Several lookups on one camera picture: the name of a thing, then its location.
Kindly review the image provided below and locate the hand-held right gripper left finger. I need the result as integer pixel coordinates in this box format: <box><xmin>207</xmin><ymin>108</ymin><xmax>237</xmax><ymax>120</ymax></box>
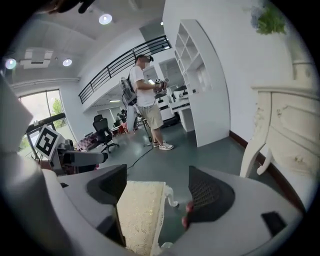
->
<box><xmin>41</xmin><ymin>163</ymin><xmax>141</xmax><ymax>256</ymax></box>

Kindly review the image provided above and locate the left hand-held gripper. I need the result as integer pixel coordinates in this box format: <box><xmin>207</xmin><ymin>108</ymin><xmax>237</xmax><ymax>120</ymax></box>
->
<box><xmin>34</xmin><ymin>124</ymin><xmax>109</xmax><ymax>176</ymax></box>

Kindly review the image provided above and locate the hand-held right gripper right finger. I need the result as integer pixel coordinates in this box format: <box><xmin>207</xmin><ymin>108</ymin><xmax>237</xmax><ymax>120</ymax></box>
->
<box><xmin>172</xmin><ymin>164</ymin><xmax>307</xmax><ymax>256</ymax></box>

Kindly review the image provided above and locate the cream upholstered stool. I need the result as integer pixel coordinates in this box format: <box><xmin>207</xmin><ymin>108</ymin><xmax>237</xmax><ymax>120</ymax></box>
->
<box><xmin>116</xmin><ymin>180</ymin><xmax>180</xmax><ymax>256</ymax></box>

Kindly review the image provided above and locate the cream vanity dressing table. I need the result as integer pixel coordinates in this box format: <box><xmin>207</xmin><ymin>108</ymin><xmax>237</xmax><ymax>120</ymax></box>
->
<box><xmin>239</xmin><ymin>32</ymin><xmax>320</xmax><ymax>213</ymax></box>

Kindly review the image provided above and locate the pink checkered cloth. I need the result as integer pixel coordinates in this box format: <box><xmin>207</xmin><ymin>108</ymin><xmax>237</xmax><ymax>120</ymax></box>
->
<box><xmin>75</xmin><ymin>132</ymin><xmax>101</xmax><ymax>152</ymax></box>

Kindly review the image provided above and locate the black office chair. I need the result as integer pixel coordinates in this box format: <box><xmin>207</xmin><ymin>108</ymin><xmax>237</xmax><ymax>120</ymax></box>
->
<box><xmin>92</xmin><ymin>114</ymin><xmax>121</xmax><ymax>154</ymax></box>

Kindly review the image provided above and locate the large window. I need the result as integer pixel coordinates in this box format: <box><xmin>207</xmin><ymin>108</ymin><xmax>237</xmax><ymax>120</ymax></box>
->
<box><xmin>18</xmin><ymin>88</ymin><xmax>74</xmax><ymax>161</ymax></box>

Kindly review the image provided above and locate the black balcony railing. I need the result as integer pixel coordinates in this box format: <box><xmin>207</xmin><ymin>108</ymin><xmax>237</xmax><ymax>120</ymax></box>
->
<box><xmin>78</xmin><ymin>34</ymin><xmax>173</xmax><ymax>106</ymax></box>

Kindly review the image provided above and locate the white low cabinet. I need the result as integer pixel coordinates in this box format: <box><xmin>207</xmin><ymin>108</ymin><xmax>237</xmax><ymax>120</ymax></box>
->
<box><xmin>172</xmin><ymin>98</ymin><xmax>198</xmax><ymax>133</ymax></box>

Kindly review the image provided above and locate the ceiling air vent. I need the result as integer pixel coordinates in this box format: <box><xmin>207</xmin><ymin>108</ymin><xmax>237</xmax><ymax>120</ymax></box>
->
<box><xmin>19</xmin><ymin>48</ymin><xmax>55</xmax><ymax>70</ymax></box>

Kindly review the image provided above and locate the white cubby shelf unit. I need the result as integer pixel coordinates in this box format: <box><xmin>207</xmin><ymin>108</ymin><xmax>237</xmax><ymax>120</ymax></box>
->
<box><xmin>174</xmin><ymin>19</ymin><xmax>231</xmax><ymax>148</ymax></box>

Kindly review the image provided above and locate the flower bouquet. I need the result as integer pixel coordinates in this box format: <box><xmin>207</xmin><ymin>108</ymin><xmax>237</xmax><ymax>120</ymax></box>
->
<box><xmin>249</xmin><ymin>3</ymin><xmax>287</xmax><ymax>36</ymax></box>

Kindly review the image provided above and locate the black floor cable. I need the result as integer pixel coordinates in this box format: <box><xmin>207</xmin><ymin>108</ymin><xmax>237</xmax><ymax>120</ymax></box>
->
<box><xmin>126</xmin><ymin>119</ymin><xmax>155</xmax><ymax>171</ymax></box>

